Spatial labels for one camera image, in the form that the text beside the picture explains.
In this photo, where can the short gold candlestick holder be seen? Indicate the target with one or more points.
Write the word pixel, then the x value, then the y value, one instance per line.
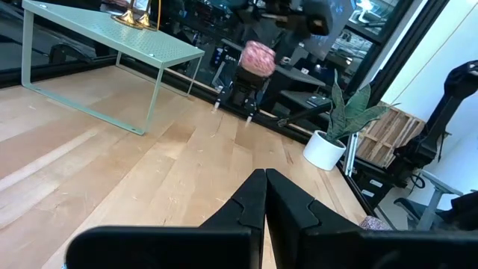
pixel 128 18

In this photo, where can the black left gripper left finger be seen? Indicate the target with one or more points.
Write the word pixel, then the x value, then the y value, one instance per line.
pixel 179 246

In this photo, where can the grey office chair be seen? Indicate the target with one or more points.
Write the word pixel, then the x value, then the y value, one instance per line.
pixel 433 201

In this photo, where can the silver aluminium post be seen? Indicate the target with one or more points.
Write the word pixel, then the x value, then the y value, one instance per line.
pixel 351 157

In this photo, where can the green perforated metal shelf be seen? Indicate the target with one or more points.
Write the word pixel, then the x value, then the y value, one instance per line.
pixel 130 37

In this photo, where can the medium gold candlestick holder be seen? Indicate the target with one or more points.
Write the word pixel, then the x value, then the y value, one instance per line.
pixel 146 21

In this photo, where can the wooden pallet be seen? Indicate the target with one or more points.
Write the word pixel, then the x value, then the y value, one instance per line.
pixel 388 134

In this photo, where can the white plant pot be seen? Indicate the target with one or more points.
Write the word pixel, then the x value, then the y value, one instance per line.
pixel 323 153

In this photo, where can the green snake plant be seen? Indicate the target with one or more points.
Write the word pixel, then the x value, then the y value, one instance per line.
pixel 349 112

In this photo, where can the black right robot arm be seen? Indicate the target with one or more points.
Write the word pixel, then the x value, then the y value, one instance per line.
pixel 317 15

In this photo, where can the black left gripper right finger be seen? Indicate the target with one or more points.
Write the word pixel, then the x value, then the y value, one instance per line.
pixel 336 246

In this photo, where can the black desk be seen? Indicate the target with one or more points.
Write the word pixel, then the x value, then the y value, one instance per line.
pixel 295 76

